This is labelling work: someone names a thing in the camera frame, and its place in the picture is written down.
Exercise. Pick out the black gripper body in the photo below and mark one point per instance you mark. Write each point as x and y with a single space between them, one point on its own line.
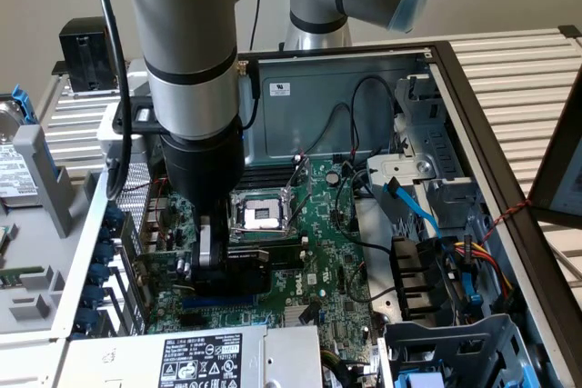
204 165

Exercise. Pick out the green graphics card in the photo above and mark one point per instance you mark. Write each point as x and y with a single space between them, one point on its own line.
159 267

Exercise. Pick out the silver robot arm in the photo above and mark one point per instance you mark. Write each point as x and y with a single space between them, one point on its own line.
191 42

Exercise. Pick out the silver port block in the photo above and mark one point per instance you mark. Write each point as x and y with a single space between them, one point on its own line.
157 205
153 231

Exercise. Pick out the CPU socket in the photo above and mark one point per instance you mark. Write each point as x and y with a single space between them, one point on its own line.
261 215

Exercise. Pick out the metal socket cover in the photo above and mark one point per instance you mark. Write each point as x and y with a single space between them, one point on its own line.
298 188

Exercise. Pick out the blue slot retainer clip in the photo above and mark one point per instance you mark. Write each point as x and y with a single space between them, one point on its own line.
93 297
116 216
103 252
105 234
97 274
86 321

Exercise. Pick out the open metal PC case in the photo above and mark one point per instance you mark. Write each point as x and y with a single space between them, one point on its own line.
318 124

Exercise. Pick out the RAM stick in motherboard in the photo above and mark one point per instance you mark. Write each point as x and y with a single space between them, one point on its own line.
286 261

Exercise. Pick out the silver coin battery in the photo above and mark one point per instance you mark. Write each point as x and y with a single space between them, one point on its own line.
333 177

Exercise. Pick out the blue expansion slot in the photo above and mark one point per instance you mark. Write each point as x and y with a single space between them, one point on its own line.
218 302

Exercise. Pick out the green motherboard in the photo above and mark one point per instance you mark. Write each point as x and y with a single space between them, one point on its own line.
327 242

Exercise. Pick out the short black expansion slot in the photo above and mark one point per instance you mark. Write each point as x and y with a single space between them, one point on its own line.
191 320

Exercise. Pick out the grey parts rack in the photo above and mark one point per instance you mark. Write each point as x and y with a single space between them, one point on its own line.
41 170

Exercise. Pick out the black plastic box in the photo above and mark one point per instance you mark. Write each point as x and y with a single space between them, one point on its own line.
82 56

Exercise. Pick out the silver chipset heatsink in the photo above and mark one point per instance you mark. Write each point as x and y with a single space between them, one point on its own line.
291 315

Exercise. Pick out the hard disk with label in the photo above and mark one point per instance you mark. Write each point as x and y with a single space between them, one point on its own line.
13 170

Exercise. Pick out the grey power supply unit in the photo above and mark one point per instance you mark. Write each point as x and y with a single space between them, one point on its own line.
113 356

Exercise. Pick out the CPU chip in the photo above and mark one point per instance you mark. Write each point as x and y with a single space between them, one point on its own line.
3 242

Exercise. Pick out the loose green RAM stick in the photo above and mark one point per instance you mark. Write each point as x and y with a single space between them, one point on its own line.
18 275

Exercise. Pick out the black plastic fan shroud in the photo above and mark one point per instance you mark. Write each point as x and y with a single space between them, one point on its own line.
411 270

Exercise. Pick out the metal drive cage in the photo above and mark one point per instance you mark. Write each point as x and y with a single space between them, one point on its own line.
436 147

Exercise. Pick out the grey disk bay cage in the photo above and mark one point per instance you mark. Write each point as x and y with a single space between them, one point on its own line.
454 347

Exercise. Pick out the dark framed panel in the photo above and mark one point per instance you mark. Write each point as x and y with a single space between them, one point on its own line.
559 170

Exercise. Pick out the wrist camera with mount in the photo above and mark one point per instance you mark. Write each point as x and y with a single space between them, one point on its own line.
123 124

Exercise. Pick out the blue disk bracket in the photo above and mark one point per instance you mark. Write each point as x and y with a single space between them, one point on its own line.
25 104

